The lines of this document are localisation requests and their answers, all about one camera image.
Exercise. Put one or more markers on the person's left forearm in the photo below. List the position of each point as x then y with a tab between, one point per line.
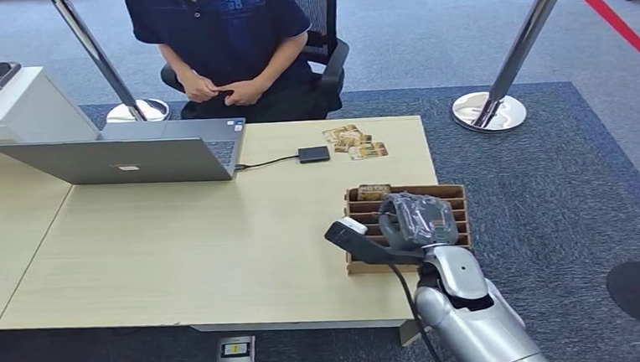
282	62

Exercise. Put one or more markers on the brown printed card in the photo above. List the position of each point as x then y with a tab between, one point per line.
357	139
371	151
339	132

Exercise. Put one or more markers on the person's right hand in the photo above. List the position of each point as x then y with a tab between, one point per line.
199	90

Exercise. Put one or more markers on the person's left hand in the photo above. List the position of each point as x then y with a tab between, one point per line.
245	92

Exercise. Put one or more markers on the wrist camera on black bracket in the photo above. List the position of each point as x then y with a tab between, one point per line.
357	243

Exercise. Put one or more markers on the black card reader box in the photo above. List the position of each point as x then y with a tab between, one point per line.
314	154

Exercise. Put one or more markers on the grey laptop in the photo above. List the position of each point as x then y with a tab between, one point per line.
130	161

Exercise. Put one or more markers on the white counter block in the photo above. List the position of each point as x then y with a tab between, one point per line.
43	116

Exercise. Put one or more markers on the person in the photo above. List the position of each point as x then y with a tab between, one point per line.
222	35

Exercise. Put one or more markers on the person's right forearm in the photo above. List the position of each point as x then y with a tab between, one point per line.
179	63

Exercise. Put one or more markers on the chrome stanchion post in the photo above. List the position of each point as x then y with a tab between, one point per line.
522	39
95	49

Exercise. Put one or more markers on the brown card in holder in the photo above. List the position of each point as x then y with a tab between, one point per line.
374	192

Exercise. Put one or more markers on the black office chair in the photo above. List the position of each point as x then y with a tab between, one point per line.
335	62

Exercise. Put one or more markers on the beige desk leg panel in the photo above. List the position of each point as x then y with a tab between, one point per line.
410	332

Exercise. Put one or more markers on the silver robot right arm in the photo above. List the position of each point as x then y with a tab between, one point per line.
473	320

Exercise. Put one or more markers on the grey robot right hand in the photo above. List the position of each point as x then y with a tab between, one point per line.
422	220

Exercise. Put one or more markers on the wooden slotted card holder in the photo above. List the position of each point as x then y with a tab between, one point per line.
364	267

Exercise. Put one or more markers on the red barrier belt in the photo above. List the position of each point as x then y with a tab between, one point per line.
616	20

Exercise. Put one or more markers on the metal floor socket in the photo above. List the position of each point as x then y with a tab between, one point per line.
236	350

